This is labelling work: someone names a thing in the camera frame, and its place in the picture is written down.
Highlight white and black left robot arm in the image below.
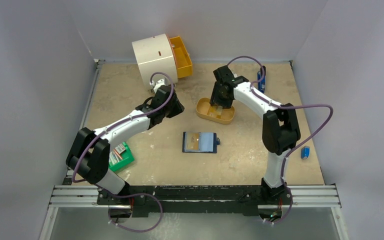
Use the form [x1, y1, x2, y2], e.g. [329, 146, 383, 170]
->
[65, 85, 185, 205]

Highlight cards in green bin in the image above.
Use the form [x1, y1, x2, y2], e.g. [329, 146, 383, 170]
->
[109, 144, 126, 166]

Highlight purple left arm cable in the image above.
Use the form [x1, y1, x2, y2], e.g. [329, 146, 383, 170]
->
[71, 71, 176, 233]

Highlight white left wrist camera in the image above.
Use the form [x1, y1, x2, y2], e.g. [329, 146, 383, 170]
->
[150, 78, 167, 93]

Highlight blue leather card holder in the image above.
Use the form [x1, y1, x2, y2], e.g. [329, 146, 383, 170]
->
[182, 131, 221, 154]

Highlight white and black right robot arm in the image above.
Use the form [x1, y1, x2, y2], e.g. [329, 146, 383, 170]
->
[209, 65, 301, 204]

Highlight white cylindrical drawer cabinet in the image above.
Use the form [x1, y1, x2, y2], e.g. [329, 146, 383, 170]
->
[131, 33, 178, 91]

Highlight blue and black stapler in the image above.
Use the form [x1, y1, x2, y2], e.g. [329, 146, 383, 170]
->
[257, 65, 266, 94]

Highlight green plastic bin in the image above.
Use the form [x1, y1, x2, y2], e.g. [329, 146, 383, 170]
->
[108, 142, 135, 173]

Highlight orange oval tray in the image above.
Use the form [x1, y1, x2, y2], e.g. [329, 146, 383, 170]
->
[195, 97, 235, 125]

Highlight aluminium frame rail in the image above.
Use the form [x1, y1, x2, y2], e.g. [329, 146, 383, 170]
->
[49, 62, 340, 209]

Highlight small blue box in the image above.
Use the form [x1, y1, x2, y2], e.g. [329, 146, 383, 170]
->
[300, 146, 311, 160]

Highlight yellow open drawer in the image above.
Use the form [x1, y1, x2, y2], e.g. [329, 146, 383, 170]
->
[169, 36, 193, 79]

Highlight gold VIP card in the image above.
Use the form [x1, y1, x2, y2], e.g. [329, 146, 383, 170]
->
[184, 132, 200, 152]

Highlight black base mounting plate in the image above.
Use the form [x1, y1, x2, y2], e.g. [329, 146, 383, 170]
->
[97, 182, 292, 219]

